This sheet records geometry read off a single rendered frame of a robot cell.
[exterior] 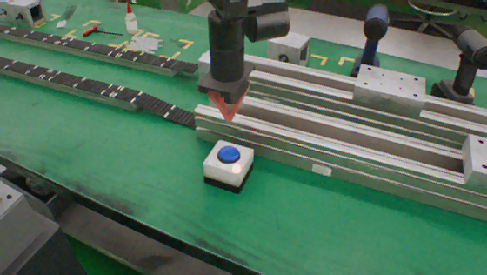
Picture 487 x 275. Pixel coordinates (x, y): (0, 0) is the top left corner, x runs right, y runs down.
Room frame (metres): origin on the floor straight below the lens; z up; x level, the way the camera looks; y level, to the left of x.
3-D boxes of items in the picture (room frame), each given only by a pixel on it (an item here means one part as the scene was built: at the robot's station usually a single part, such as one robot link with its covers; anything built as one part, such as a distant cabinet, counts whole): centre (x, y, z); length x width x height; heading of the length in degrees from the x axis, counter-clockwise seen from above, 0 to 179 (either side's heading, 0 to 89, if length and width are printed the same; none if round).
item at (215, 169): (0.55, 0.01, 0.81); 0.10 x 0.08 x 0.06; 157
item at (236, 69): (0.54, 0.02, 1.05); 0.10 x 0.07 x 0.07; 157
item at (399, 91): (0.72, -0.37, 0.87); 0.16 x 0.11 x 0.07; 67
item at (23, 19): (1.38, 0.85, 0.83); 0.11 x 0.10 x 0.10; 158
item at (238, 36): (0.54, 0.01, 1.11); 0.07 x 0.06 x 0.07; 112
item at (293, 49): (0.99, -0.15, 0.83); 0.11 x 0.10 x 0.10; 149
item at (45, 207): (0.98, 0.79, 0.27); 0.31 x 0.21 x 0.10; 63
